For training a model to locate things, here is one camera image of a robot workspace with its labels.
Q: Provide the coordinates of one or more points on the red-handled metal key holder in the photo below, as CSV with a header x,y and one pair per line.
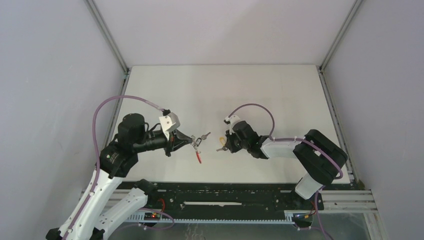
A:
x,y
196,149

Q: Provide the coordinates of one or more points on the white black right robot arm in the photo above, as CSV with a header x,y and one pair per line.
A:
x,y
321,158

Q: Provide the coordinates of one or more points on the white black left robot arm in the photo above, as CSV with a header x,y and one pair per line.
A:
x,y
89,221

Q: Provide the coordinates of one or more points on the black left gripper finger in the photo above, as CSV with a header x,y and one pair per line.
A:
x,y
182,137
179,143

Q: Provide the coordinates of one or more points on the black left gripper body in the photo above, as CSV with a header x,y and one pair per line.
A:
x,y
169,145

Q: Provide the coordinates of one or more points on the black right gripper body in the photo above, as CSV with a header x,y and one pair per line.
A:
x,y
235,144

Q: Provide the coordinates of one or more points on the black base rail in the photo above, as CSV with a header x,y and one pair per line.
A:
x,y
233,201

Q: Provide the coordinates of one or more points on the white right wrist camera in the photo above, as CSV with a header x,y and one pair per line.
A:
x,y
231,121

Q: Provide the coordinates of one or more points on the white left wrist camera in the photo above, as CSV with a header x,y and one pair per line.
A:
x,y
169,122

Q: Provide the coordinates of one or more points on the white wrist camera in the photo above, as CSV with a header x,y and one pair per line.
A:
x,y
231,121
169,122

